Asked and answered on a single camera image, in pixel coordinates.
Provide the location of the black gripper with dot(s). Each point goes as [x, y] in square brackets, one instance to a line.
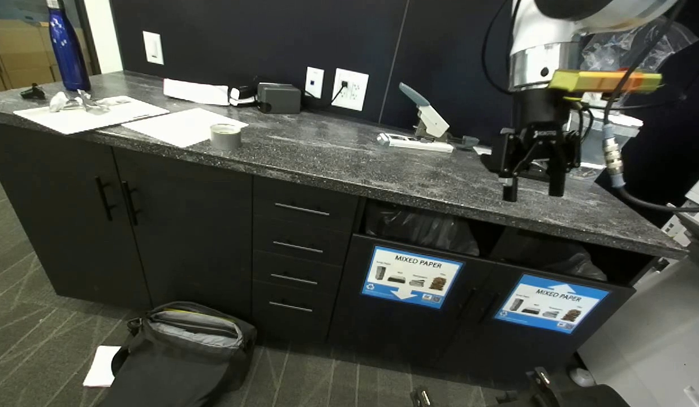
[541, 122]

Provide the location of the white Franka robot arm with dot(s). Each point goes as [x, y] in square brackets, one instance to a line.
[541, 46]

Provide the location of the black bin cabinet door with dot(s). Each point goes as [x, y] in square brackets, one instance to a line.
[348, 324]
[475, 331]

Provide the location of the blue sign upward arrow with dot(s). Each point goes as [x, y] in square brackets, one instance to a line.
[552, 304]

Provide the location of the white spray bottle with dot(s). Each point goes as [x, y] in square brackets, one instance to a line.
[428, 114]

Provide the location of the blue sign downward arrow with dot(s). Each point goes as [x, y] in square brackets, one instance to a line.
[413, 276]

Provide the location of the white grey equipment box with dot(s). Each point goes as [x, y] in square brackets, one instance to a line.
[691, 218]

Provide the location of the clear plastic bag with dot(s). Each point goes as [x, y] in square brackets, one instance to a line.
[649, 46]

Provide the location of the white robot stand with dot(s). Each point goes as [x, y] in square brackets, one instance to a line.
[657, 340]

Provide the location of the white cylindrical stand foot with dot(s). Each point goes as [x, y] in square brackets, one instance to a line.
[580, 377]

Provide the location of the black power adapter box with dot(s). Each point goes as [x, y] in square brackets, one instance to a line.
[278, 99]

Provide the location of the grey tape roll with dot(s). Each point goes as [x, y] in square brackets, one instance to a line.
[226, 132]

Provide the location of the flat white box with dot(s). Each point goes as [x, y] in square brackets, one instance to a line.
[197, 91]

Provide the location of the white paper sheet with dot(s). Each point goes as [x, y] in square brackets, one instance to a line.
[90, 118]
[178, 127]

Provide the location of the black grey backpack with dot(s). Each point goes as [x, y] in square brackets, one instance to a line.
[174, 363]

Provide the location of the crumpled clear wrapper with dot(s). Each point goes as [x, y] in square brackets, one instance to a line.
[78, 102]

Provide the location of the white paper scrap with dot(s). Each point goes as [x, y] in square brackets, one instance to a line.
[100, 367]

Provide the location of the blue water bottle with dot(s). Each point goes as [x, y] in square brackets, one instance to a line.
[68, 46]

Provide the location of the small black knob object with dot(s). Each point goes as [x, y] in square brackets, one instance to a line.
[33, 93]

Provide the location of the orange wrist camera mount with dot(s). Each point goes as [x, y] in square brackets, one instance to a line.
[604, 83]

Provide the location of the white wall power outlet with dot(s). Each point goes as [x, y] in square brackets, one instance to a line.
[351, 90]

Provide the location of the small white wall plate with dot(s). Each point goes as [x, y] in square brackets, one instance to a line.
[315, 83]

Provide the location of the white light switch plate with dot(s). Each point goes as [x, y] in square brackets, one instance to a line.
[152, 48]

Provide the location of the white window frame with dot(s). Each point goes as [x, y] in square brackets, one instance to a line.
[103, 37]

